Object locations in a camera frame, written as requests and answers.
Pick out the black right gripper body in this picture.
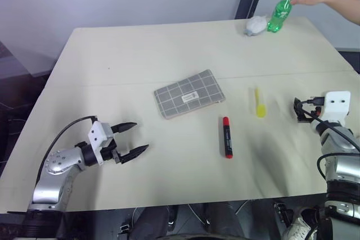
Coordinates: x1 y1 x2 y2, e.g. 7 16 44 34
300 98 324 124

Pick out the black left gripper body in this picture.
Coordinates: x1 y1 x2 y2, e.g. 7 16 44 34
100 138 125 165

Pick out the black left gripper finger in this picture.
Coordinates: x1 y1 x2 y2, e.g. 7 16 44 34
110 122 138 135
120 144 149 165

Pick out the green plastic soda bottle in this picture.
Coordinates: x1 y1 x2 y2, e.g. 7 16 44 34
266 0 296 34

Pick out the grey checked cloth pouch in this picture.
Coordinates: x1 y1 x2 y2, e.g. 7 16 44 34
154 69 227 120

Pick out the yellow paddle-shaped plastic stick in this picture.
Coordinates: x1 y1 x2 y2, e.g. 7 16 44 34
254 88 267 118

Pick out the red and black marker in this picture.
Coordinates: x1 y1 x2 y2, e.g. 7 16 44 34
219 116 235 160

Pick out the white crumpled cloth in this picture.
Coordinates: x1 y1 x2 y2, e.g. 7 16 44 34
244 16 268 37

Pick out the black foot pedal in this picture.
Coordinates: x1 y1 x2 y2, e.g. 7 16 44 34
273 201 295 224

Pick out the white sneaker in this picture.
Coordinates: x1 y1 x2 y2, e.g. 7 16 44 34
282 214 313 240

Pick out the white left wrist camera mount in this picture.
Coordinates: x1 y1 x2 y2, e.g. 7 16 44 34
87 121 116 165

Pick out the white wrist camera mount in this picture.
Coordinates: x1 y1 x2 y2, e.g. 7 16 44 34
320 90 352 124
87 121 116 165

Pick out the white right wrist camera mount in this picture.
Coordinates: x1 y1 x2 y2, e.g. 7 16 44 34
320 90 352 124

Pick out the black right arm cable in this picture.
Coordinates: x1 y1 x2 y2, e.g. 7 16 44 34
302 97 360 193

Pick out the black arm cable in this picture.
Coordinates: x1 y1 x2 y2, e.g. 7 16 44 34
38 115 98 184
302 97 360 193

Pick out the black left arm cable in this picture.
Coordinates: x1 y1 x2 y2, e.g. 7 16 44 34
38 115 98 184

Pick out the thin white floor cable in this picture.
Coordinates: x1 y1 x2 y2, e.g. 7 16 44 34
184 203 210 225

